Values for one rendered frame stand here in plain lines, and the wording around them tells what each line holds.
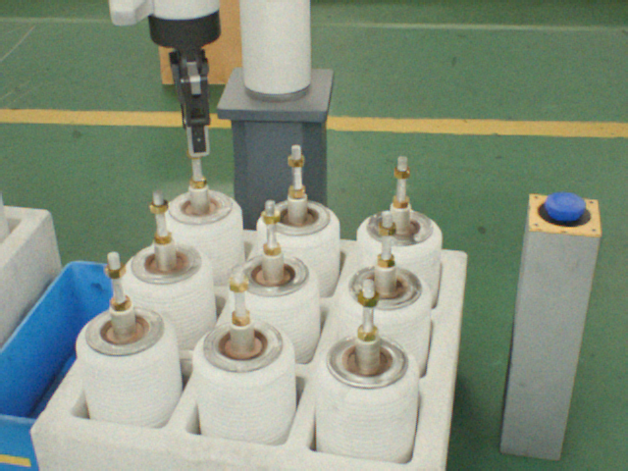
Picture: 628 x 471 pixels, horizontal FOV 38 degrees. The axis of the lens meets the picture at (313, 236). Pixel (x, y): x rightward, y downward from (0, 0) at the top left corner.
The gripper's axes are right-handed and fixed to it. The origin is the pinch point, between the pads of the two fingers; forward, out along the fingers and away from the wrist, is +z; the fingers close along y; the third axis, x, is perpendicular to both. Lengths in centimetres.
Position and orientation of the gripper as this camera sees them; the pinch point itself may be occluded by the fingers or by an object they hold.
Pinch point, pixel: (194, 130)
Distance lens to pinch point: 103.4
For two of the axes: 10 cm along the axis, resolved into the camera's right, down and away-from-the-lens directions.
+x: -9.7, 1.3, -1.8
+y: -2.2, -5.2, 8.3
